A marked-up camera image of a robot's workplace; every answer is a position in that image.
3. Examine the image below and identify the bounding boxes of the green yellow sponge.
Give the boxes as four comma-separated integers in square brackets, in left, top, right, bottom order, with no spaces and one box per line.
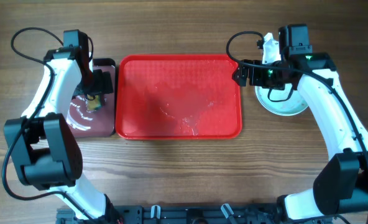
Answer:
[85,95,103,111]

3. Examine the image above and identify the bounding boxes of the light blue plate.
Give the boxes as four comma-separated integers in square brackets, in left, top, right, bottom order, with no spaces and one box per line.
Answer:
[255,83,308,116]

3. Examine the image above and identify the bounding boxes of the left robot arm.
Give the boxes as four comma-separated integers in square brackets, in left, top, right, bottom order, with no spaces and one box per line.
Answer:
[1,46,119,223]

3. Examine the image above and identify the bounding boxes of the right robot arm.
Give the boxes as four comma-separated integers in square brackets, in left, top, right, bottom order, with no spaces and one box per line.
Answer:
[233,53,368,223]

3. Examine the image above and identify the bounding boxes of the dark maroon tray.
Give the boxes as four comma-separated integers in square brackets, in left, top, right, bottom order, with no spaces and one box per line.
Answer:
[66,58,117,138]

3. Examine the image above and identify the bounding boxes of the red plastic tray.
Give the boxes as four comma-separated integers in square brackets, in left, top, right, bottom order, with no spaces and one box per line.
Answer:
[115,54,242,140]

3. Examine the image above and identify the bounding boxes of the black mounting base rail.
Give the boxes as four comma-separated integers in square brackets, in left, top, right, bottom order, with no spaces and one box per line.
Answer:
[55,202,333,224]

